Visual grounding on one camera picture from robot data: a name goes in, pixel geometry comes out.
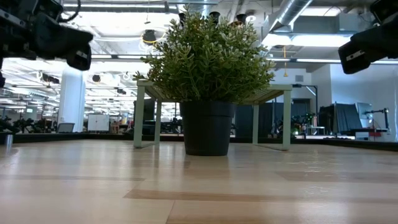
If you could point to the dark room divider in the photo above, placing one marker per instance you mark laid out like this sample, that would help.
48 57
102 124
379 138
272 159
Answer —
270 118

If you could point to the black ceiling spotlight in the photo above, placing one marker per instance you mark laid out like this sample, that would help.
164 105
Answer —
149 35

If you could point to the black boom stand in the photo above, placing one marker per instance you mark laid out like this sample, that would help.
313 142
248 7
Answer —
386 119

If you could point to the grey chair back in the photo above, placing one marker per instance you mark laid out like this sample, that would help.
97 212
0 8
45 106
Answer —
65 127

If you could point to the white column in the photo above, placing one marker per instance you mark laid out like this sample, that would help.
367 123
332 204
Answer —
71 102

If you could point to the silver ceiling air duct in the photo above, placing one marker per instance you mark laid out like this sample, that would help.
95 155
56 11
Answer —
292 9

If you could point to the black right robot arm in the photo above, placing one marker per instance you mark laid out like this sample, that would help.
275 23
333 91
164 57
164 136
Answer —
387 9

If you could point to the white cabinet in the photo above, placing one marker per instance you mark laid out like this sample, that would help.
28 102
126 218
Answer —
98 123

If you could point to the green plant in black pot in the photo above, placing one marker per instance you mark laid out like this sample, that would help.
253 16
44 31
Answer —
205 127

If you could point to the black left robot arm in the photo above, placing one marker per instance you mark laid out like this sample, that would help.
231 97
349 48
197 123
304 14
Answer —
18 7

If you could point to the black curtain panel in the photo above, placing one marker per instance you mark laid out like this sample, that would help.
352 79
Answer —
345 118

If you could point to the light green perforated metal shelf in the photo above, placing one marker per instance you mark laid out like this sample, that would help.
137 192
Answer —
139 115

